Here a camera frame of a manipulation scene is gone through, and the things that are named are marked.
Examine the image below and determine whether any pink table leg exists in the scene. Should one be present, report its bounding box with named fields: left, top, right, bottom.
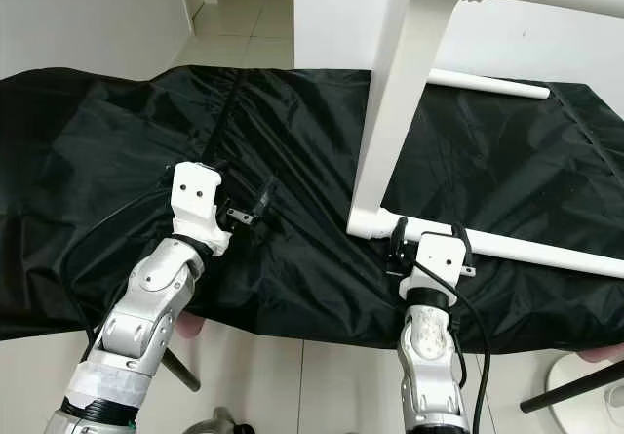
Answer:
left=580, top=344, right=624, bottom=363
left=180, top=315, right=207, bottom=338

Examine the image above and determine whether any black cloth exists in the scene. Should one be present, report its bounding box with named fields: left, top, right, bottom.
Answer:
left=0, top=63, right=624, bottom=353

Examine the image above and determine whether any black stand rod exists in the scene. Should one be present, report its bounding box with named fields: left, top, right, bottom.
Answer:
left=519, top=361, right=624, bottom=414
left=161, top=348, right=202, bottom=392

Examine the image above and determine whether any grey robot left leg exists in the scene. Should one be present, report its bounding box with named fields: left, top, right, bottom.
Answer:
left=190, top=407, right=246, bottom=434

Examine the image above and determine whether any white round stand base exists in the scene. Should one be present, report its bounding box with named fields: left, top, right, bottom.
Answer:
left=546, top=351, right=624, bottom=430

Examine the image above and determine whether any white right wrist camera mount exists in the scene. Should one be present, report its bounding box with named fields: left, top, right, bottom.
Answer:
left=399, top=232, right=468, bottom=304

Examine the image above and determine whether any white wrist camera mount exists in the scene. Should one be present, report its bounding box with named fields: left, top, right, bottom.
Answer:
left=170, top=161, right=231, bottom=257
left=399, top=232, right=468, bottom=304

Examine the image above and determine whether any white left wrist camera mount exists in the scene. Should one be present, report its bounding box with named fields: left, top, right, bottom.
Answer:
left=170, top=161, right=231, bottom=257

